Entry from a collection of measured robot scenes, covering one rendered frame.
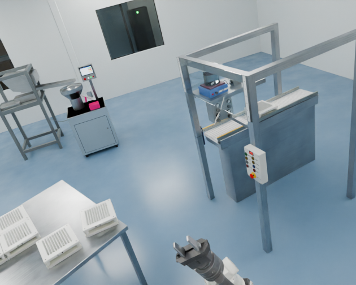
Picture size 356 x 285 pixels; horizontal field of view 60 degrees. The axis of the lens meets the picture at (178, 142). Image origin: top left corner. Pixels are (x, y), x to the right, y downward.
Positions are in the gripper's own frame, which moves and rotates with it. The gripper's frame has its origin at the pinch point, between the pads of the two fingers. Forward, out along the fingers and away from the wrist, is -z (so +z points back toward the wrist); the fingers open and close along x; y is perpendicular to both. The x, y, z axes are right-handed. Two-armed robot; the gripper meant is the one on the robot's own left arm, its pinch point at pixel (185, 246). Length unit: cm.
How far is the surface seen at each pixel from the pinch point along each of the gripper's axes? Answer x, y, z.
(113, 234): -87, -79, 53
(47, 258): -120, -64, 29
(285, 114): 60, -210, 140
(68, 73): -284, -628, 50
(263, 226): -7, -106, 151
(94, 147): -220, -361, 120
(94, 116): -184, -373, 80
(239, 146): 4, -189, 129
